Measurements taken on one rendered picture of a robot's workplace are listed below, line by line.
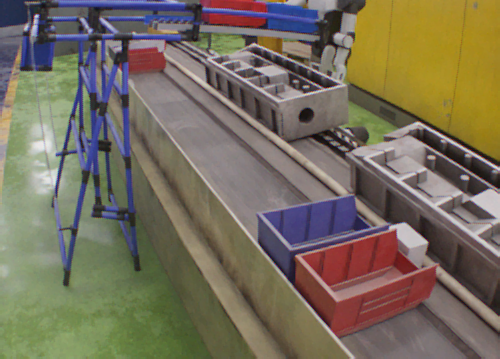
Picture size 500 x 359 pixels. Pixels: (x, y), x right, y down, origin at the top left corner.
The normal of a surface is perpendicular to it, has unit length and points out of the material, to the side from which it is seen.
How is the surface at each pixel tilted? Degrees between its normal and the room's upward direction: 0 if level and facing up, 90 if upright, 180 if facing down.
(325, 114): 90
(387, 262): 88
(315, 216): 88
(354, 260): 88
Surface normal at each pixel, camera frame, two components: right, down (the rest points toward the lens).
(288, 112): 0.41, 0.42
